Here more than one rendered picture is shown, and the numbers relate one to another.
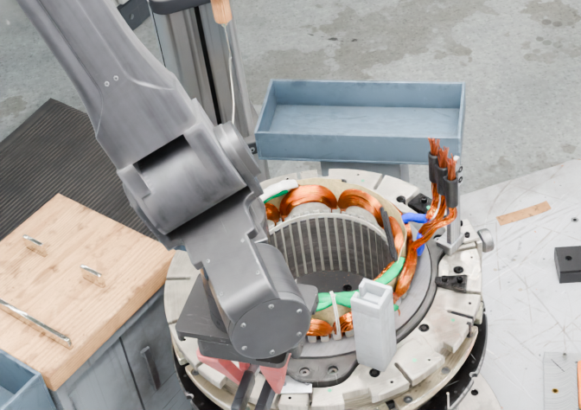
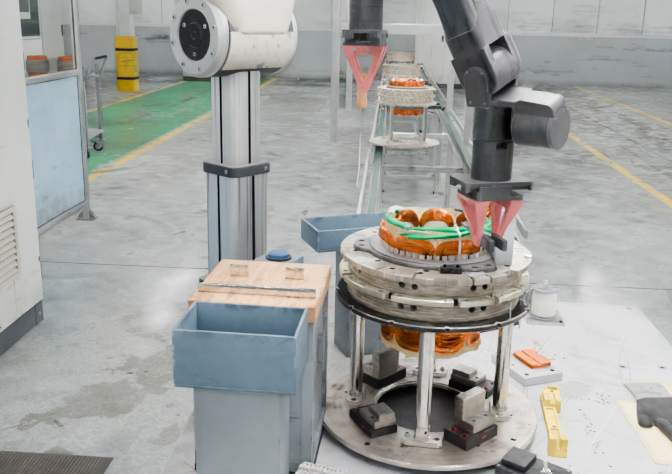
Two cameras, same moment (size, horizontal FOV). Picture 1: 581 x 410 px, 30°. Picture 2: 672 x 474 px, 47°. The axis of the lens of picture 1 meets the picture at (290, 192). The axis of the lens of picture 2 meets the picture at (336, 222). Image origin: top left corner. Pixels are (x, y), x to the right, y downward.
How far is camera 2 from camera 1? 0.97 m
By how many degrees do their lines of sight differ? 41
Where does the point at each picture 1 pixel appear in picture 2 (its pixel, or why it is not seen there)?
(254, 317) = (558, 116)
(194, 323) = (474, 182)
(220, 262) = (530, 97)
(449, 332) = (523, 252)
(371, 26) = (154, 362)
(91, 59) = not seen: outside the picture
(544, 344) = (485, 356)
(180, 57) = (241, 211)
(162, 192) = (498, 63)
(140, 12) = not seen: outside the picture
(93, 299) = (303, 283)
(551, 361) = not seen: hidden behind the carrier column
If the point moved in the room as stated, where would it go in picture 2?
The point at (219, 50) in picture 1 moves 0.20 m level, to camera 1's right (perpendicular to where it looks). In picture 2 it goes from (259, 209) to (337, 198)
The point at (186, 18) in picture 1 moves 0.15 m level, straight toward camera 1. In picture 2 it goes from (247, 183) to (292, 197)
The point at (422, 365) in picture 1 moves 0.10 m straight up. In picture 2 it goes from (526, 261) to (531, 201)
